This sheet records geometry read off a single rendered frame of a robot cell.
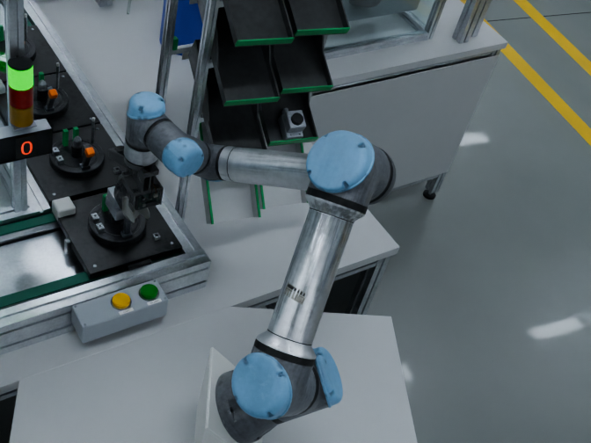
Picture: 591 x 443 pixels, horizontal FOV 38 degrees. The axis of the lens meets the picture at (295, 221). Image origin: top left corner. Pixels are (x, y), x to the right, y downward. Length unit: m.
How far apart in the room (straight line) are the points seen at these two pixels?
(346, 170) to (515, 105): 3.37
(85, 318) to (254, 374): 0.56
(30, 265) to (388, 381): 0.90
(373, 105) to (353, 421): 1.49
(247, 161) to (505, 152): 2.80
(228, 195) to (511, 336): 1.73
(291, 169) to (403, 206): 2.20
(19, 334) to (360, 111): 1.65
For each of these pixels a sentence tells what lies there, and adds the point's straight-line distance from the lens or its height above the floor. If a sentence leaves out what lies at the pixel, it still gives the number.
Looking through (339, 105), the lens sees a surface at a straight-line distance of 3.10.
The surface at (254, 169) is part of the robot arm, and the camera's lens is 1.77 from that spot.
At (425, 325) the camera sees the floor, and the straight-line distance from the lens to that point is 3.45.
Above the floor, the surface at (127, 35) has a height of 0.86.
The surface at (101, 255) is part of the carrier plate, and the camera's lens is 2.09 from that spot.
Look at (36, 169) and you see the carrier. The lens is 2.29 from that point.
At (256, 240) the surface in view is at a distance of 2.33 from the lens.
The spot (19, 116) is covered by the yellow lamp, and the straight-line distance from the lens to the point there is 1.94.
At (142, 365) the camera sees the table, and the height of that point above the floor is 0.86.
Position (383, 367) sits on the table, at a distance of 2.15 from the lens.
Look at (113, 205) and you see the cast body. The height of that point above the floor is 1.06.
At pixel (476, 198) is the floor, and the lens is 4.10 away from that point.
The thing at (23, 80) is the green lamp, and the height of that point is 1.39.
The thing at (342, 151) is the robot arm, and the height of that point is 1.59.
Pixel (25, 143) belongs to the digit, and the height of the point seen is 1.22.
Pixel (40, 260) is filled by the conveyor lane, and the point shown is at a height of 0.92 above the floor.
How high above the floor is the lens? 2.53
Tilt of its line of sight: 44 degrees down
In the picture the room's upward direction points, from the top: 16 degrees clockwise
